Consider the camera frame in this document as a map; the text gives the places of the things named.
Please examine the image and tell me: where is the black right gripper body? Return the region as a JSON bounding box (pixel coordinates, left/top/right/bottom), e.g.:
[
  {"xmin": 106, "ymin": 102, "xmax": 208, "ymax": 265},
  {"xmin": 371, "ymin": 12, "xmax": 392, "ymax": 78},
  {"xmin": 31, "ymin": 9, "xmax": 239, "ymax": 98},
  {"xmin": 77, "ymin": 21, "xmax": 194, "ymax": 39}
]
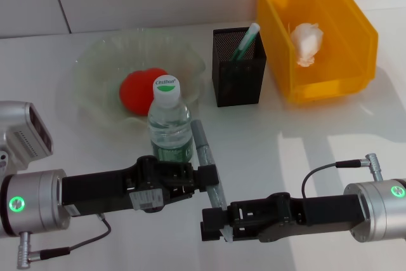
[{"xmin": 232, "ymin": 192, "xmax": 363, "ymax": 242}]

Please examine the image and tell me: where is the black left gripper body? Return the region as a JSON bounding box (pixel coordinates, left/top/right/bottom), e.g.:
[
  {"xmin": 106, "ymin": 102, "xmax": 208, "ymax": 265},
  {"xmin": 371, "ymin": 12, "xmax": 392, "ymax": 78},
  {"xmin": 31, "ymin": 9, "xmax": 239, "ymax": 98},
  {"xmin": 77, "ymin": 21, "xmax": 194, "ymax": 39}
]
[{"xmin": 60, "ymin": 155, "xmax": 178, "ymax": 218}]

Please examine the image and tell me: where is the grey marker pen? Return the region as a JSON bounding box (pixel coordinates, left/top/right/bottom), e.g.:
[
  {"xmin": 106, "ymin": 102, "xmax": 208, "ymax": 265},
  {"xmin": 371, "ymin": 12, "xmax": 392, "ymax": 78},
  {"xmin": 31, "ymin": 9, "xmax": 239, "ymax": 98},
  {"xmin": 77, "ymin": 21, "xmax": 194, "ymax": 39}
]
[{"xmin": 190, "ymin": 119, "xmax": 234, "ymax": 243}]

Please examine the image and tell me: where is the clear water bottle green label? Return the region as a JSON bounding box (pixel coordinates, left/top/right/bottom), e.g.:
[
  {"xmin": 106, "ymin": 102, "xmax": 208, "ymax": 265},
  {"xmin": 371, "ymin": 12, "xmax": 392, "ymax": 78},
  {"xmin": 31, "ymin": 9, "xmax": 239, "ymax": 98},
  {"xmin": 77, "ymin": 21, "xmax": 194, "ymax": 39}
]
[{"xmin": 147, "ymin": 76, "xmax": 194, "ymax": 162}]

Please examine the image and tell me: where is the red-orange fruit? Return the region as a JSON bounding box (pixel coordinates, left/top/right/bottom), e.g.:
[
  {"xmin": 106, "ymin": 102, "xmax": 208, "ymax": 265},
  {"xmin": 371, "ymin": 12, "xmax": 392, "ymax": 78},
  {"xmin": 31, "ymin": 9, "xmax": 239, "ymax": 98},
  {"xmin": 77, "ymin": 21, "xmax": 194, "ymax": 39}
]
[{"xmin": 119, "ymin": 67, "xmax": 169, "ymax": 116}]

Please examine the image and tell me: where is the green and white pen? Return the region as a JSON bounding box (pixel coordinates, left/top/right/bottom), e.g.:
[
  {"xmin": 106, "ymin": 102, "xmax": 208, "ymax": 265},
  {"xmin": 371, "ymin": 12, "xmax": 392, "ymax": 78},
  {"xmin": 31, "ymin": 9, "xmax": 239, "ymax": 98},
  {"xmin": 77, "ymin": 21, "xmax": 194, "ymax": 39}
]
[{"xmin": 233, "ymin": 22, "xmax": 261, "ymax": 62}]

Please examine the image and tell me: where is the white paper ball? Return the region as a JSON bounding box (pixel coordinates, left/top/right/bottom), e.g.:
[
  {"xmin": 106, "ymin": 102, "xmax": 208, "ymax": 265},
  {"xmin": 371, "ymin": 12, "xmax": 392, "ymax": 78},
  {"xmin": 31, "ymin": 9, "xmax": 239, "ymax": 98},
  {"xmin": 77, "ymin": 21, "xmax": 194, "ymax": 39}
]
[{"xmin": 290, "ymin": 22, "xmax": 324, "ymax": 68}]

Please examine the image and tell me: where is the black mesh pen holder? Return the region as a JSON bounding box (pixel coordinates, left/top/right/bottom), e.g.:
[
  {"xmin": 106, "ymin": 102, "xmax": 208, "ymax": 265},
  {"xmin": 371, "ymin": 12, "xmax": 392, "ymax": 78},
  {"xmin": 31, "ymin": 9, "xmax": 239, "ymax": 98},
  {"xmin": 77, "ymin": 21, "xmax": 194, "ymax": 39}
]
[{"xmin": 211, "ymin": 26, "xmax": 267, "ymax": 107}]

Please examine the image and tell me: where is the wavy clear glass fruit bowl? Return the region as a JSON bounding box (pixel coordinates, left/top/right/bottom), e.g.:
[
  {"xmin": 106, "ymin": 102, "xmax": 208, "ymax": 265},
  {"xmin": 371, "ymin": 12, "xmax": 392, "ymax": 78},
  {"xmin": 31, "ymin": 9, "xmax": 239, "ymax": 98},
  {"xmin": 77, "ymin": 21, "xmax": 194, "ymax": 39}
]
[{"xmin": 71, "ymin": 28, "xmax": 207, "ymax": 126}]

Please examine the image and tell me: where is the yellow plastic bin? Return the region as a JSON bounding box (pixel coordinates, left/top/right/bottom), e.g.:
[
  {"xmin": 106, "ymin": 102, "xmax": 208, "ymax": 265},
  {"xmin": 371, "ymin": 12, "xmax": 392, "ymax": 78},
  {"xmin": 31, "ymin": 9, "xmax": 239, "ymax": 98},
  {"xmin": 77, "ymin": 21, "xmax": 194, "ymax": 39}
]
[{"xmin": 253, "ymin": 0, "xmax": 380, "ymax": 103}]

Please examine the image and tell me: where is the left gripper cable with plug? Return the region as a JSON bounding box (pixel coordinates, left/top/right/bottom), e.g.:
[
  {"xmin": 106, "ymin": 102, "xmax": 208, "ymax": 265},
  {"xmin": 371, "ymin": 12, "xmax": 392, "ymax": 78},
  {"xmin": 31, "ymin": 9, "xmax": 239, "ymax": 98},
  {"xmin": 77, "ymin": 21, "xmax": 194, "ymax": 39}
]
[{"xmin": 15, "ymin": 213, "xmax": 112, "ymax": 270}]

